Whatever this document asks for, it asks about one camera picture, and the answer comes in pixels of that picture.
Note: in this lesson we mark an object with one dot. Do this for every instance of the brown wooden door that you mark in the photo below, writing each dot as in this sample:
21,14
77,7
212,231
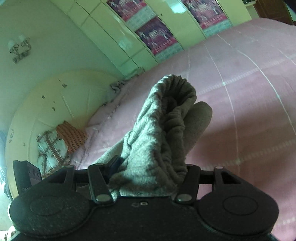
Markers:
274,10

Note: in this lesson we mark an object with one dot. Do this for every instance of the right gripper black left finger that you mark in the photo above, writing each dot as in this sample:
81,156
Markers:
96,176

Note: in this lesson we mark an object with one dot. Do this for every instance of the grey-green pant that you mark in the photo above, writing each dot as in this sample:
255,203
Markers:
154,151

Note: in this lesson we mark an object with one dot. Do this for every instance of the right pink calendar poster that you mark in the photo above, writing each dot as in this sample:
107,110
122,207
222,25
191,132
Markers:
210,16

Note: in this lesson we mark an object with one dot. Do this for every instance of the grey crumpled cloth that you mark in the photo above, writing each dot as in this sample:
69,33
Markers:
117,86

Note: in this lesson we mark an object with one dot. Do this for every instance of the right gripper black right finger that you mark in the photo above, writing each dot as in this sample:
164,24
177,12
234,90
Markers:
218,178

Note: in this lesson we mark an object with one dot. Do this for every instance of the pink calendar poster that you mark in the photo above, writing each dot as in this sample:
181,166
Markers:
140,18
210,16

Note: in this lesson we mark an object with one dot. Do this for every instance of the cream curved headboard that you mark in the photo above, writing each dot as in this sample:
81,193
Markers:
72,96

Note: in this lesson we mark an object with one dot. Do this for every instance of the orange striped pillow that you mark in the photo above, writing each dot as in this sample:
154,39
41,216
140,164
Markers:
74,138

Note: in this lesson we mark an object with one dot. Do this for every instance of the wall lamp fixture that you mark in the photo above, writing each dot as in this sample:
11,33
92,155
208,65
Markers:
20,49

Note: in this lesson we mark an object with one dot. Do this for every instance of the pink checked bedsheet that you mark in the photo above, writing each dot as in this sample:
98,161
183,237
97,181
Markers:
247,76

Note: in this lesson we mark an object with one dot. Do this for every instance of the left pink calendar poster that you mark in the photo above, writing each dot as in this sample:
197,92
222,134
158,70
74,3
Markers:
140,18

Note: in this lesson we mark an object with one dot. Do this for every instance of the light green wardrobe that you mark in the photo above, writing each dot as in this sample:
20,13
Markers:
109,32

